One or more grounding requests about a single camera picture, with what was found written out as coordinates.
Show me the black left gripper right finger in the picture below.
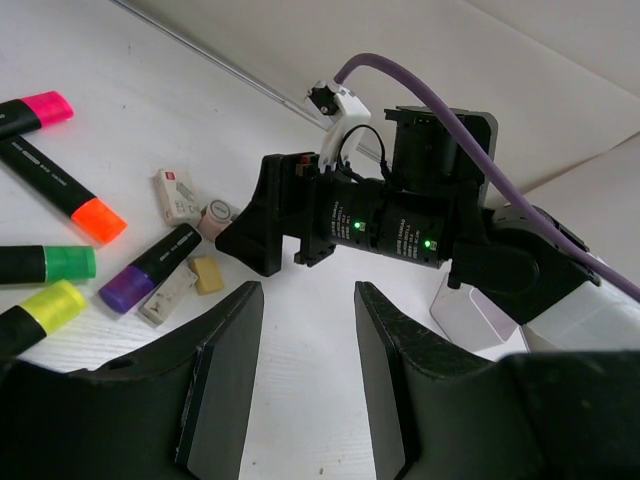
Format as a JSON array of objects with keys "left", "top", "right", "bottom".
[{"left": 354, "top": 282, "right": 639, "bottom": 479}]

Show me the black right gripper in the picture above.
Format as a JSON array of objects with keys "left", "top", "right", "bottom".
[{"left": 215, "top": 107, "right": 491, "bottom": 277}]

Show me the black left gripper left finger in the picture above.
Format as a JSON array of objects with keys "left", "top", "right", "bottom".
[{"left": 1, "top": 281, "right": 264, "bottom": 479}]

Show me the yellow eraser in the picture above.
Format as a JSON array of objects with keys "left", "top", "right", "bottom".
[{"left": 188, "top": 256, "right": 225, "bottom": 296}]

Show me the boxed white eraser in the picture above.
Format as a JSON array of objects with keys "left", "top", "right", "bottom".
[{"left": 153, "top": 169, "right": 201, "bottom": 227}]

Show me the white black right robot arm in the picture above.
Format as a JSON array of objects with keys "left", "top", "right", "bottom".
[{"left": 215, "top": 107, "right": 597, "bottom": 323}]

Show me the pink correction tape roll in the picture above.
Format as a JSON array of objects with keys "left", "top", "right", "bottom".
[{"left": 197, "top": 199, "right": 240, "bottom": 242}]

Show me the white divided container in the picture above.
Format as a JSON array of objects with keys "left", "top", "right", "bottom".
[{"left": 430, "top": 281, "right": 523, "bottom": 352}]

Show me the dirty white eraser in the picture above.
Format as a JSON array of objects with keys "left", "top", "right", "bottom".
[{"left": 139, "top": 264, "right": 198, "bottom": 326}]

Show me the purple highlighter marker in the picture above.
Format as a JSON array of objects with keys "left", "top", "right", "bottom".
[{"left": 98, "top": 223, "right": 202, "bottom": 315}]

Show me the orange highlighter marker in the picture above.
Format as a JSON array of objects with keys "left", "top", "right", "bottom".
[{"left": 1, "top": 136, "right": 128, "bottom": 245}]

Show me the yellow highlighter marker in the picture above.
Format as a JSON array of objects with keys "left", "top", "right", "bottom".
[{"left": 1, "top": 280, "right": 87, "bottom": 357}]

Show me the green highlighter marker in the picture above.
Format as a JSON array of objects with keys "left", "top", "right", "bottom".
[{"left": 1, "top": 245, "right": 97, "bottom": 285}]

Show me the pink highlighter marker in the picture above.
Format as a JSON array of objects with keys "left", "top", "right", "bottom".
[{"left": 0, "top": 91, "right": 74, "bottom": 140}]

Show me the aluminium table edge rail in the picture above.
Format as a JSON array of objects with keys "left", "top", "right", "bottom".
[{"left": 112, "top": 0, "right": 321, "bottom": 127}]

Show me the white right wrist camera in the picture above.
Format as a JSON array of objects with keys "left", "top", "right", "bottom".
[{"left": 304, "top": 80, "right": 371, "bottom": 173}]

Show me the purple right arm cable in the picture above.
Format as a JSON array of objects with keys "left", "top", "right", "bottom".
[{"left": 333, "top": 52, "right": 640, "bottom": 303}]

